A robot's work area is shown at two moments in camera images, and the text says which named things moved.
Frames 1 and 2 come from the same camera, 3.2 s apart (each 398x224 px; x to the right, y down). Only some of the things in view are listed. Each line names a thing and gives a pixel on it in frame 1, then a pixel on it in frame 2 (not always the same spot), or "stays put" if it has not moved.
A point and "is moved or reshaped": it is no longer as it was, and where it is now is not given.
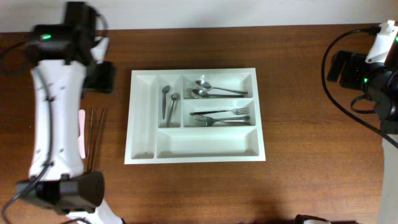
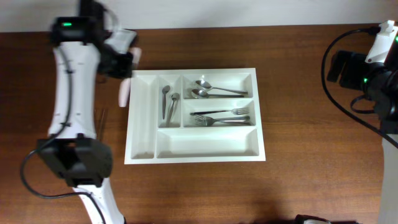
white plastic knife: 81,114 is moved or reshaped
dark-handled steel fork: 233,111 stays put
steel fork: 204,121 stays put
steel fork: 209,122 stays put
